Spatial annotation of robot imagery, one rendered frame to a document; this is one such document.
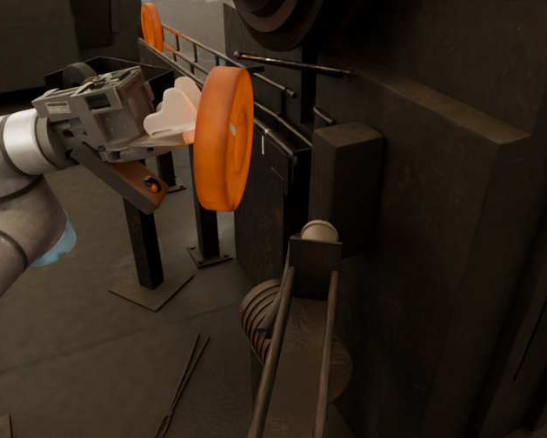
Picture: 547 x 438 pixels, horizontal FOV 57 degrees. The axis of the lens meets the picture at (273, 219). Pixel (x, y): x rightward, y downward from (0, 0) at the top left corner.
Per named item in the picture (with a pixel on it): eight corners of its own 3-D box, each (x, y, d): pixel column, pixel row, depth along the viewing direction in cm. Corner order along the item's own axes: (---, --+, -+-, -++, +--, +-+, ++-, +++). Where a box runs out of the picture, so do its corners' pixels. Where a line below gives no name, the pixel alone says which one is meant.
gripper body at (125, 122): (117, 86, 50) (18, 109, 53) (150, 162, 54) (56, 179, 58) (146, 63, 56) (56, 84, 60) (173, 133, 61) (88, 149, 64)
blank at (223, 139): (243, 217, 63) (216, 214, 63) (258, 95, 64) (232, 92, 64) (218, 204, 47) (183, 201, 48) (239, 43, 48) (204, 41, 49)
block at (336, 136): (351, 229, 101) (363, 116, 88) (375, 251, 95) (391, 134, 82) (304, 243, 97) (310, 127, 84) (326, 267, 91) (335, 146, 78)
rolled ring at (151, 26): (149, 4, 176) (158, 4, 177) (137, 2, 191) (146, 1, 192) (157, 59, 185) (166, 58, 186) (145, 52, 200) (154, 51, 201)
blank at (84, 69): (71, 96, 142) (61, 99, 140) (73, 49, 131) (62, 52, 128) (106, 130, 138) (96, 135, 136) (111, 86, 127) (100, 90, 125)
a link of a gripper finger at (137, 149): (176, 138, 51) (102, 152, 54) (182, 152, 52) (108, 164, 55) (190, 120, 55) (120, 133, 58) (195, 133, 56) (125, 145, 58)
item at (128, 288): (138, 254, 185) (101, 56, 145) (196, 276, 175) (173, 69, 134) (96, 286, 171) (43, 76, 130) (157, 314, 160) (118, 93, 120)
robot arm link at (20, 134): (26, 186, 59) (62, 155, 66) (59, 181, 58) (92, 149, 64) (-8, 127, 55) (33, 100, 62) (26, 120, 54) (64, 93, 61)
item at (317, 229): (336, 253, 83) (339, 221, 80) (333, 285, 75) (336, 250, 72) (300, 249, 83) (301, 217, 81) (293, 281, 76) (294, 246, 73)
